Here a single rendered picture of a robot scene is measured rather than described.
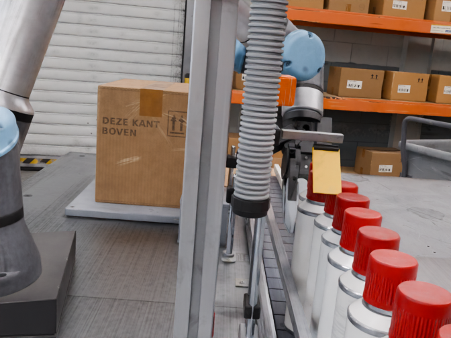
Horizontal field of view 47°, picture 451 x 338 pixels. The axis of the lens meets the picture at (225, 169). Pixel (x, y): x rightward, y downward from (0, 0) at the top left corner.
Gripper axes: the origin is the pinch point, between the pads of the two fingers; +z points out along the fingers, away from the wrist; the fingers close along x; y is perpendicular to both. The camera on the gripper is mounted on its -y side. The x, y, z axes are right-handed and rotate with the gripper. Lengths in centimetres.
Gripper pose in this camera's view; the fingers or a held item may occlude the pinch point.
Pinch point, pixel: (286, 224)
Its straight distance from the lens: 89.0
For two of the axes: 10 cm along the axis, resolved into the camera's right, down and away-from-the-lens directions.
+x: -0.4, 2.9, 9.6
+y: 10.0, 0.8, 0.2
